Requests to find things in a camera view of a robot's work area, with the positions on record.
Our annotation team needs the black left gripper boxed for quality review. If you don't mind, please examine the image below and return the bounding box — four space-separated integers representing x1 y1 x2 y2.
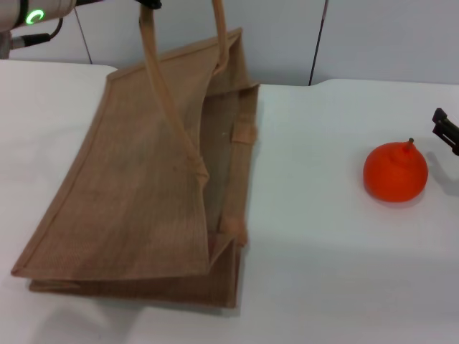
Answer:
73 0 162 11

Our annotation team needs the brown jute handbag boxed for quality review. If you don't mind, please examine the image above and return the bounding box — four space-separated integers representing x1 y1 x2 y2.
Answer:
9 0 261 310

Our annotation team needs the orange fruit with stem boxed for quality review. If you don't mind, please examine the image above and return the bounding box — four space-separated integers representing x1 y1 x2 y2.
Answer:
362 137 430 205

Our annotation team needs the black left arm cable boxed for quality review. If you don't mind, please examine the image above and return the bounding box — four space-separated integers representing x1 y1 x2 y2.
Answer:
10 17 65 49

